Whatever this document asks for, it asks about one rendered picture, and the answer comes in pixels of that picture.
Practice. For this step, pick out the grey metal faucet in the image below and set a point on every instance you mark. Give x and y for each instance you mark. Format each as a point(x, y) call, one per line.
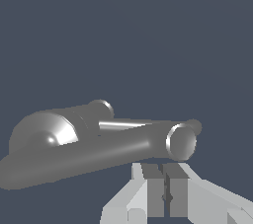
point(108, 149)

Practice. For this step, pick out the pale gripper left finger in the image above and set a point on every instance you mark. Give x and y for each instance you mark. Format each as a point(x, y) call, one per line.
point(138, 198)

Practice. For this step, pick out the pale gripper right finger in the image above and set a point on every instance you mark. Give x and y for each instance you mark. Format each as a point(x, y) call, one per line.
point(197, 198)

